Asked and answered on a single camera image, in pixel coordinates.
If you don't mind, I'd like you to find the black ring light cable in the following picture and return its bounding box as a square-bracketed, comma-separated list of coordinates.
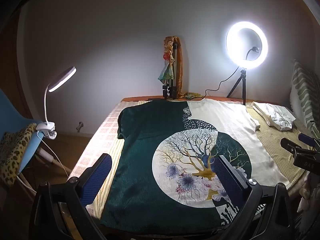
[200, 74, 242, 100]

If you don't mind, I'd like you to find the folded white cloth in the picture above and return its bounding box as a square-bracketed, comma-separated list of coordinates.
[251, 102, 297, 131]

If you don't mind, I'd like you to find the white lamp cable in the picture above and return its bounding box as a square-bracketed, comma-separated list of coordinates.
[16, 132, 73, 189]

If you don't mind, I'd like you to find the white clip desk lamp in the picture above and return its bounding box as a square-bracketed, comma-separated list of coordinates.
[36, 66, 77, 140]

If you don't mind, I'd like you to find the folded silver tripod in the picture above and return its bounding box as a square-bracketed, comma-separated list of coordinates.
[161, 42, 180, 100]

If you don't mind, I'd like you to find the blue chair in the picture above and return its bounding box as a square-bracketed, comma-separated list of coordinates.
[0, 89, 73, 198]

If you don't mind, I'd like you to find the white ring light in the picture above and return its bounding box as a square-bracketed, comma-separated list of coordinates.
[226, 21, 268, 68]

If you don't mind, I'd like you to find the green white tree print t-shirt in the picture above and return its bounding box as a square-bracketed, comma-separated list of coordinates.
[100, 98, 290, 230]

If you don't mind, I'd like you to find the person's right hand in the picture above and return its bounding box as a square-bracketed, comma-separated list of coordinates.
[297, 173, 318, 213]

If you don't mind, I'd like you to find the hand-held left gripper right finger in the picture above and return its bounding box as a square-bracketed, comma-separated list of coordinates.
[214, 156, 300, 240]

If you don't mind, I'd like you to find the black ring light tripod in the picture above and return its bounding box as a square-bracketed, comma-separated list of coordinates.
[226, 67, 248, 105]

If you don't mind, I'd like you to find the green white striped pillow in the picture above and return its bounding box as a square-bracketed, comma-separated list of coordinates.
[289, 59, 320, 138]

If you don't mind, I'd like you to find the brown wooden door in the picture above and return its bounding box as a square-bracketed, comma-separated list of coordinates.
[0, 0, 35, 120]

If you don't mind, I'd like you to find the leopard print cushion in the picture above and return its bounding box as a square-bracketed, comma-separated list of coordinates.
[0, 122, 38, 187]

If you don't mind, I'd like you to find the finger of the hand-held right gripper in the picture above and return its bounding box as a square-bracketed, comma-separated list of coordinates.
[298, 133, 320, 147]
[280, 138, 314, 159]

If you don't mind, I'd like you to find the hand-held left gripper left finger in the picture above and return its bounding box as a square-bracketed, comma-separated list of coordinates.
[29, 153, 112, 240]

